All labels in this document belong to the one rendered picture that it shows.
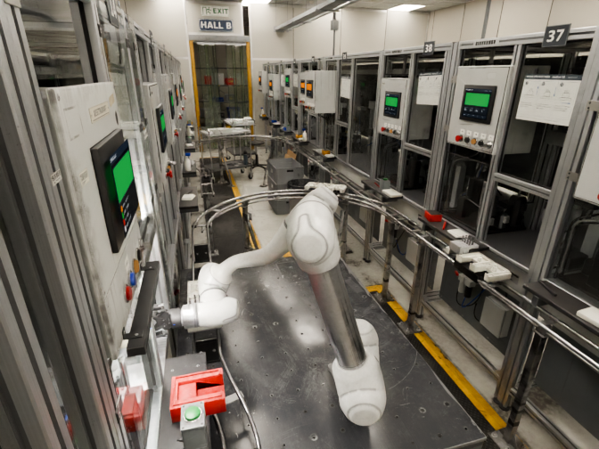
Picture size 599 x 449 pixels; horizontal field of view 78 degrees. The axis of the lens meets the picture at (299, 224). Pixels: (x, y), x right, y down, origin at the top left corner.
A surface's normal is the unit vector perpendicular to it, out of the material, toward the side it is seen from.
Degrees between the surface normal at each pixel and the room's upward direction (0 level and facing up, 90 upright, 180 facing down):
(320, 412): 0
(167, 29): 90
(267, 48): 90
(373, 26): 90
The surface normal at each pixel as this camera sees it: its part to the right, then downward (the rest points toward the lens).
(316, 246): -0.11, 0.29
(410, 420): 0.00, -0.92
